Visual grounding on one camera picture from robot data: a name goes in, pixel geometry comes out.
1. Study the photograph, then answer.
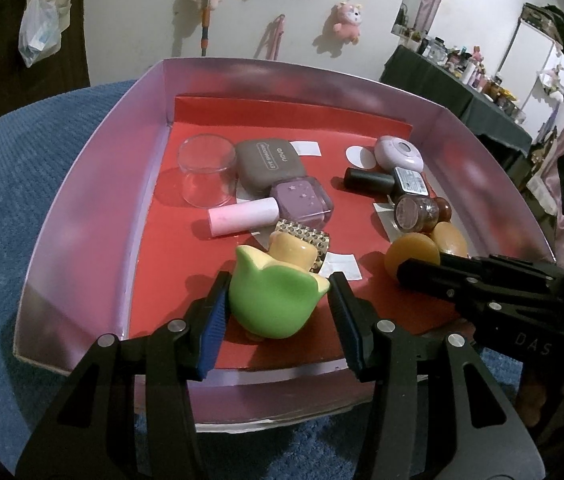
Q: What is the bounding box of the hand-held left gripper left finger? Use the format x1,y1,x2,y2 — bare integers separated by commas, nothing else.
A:
14,270,233,480

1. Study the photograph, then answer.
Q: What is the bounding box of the clear plastic bag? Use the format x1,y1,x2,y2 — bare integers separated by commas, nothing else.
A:
18,0,63,68

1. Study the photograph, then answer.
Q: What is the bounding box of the clear round plastic container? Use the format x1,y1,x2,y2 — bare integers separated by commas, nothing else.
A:
178,133,239,209

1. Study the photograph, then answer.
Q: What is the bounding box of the white hanging plush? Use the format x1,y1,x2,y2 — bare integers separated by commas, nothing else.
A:
539,62,564,96

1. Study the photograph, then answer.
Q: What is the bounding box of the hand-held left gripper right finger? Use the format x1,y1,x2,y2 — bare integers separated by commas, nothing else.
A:
328,271,545,480

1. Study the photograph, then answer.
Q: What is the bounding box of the dark cloth on cabinet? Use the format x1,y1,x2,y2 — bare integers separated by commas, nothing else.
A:
519,2,564,43

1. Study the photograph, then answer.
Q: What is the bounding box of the grey square compact case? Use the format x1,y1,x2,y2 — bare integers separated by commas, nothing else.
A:
234,137,307,198

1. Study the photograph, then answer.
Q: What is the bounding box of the pink cardboard box red liner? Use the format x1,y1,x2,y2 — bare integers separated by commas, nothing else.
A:
12,57,557,433

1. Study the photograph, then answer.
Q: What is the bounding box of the gold rhinestone cylinder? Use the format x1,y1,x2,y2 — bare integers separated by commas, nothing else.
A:
268,220,331,276

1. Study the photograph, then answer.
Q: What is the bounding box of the row of small bottles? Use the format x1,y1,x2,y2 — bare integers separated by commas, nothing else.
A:
402,30,527,123

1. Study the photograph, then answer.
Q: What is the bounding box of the lilac round case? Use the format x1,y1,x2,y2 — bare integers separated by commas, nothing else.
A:
374,135,425,173

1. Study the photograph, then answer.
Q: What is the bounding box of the dark cloth-covered table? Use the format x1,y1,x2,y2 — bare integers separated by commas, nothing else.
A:
381,45,533,156

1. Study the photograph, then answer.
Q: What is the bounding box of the blue fleece blanket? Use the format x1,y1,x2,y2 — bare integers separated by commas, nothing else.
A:
0,80,527,480

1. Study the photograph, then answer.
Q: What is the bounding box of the pink plush cow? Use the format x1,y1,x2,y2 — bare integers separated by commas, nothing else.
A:
331,2,365,44

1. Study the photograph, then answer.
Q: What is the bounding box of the person's right hand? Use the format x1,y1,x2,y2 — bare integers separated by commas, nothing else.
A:
516,364,552,429

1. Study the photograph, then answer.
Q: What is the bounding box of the purple nail polish bottle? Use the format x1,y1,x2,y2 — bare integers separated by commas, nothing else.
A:
207,176,335,237

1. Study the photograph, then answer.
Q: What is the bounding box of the orange-handled stick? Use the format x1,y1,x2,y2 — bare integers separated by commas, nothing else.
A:
199,0,217,57

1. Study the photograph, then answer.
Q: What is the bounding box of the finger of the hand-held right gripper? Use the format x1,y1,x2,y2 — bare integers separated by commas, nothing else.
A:
396,258,512,311
439,252,564,286

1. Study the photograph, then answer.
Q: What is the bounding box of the white cabinet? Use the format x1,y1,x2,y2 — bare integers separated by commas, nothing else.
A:
499,2,564,146

